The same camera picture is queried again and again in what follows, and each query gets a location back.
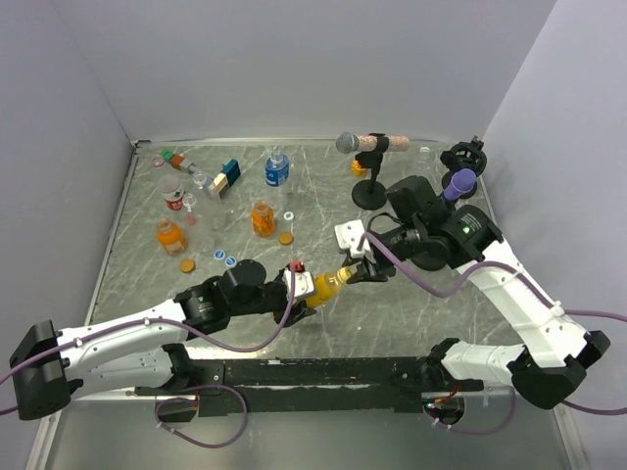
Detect purple microphone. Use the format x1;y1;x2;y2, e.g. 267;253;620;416
441;168;477;203

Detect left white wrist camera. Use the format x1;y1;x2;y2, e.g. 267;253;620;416
282;261;315;301

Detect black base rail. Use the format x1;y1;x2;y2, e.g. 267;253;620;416
135;356;484;417

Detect tall yellow juice bottle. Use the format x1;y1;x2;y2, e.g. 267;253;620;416
306;266;354;309

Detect clear small cup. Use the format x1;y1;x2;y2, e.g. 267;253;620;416
193;171;207;189
182;193;198;212

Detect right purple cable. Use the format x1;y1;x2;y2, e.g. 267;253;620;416
361;232;627;436

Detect open orange juice bottle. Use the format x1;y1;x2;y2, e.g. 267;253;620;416
156;217;188;256

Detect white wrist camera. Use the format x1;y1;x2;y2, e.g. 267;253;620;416
334;219;374;261
282;261;315;301

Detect orange bottle cap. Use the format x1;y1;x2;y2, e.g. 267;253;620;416
278;232;294;246
179;258;196;274

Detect pink glitter microphone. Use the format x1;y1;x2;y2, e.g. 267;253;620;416
335;132;410;155

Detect black round holder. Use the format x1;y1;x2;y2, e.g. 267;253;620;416
440;136;487;188

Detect small orange juice bottle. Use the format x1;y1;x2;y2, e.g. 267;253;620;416
251;201;275;238

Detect red label clear bottle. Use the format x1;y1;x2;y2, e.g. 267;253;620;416
158;174;185;211

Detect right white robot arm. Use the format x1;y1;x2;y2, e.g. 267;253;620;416
334;169;610;409

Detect yellow toy brick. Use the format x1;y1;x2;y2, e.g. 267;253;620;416
352;160;367;177

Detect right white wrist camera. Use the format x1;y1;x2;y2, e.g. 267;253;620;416
334;219;374;261

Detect colourful block stack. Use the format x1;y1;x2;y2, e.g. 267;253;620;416
162;150;199;174

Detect blue and wood block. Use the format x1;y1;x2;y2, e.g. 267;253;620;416
209;159;241;199

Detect blue label water bottle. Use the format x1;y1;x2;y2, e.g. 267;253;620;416
265;151;290;188

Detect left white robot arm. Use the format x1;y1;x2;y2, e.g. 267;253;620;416
1;259;315;421

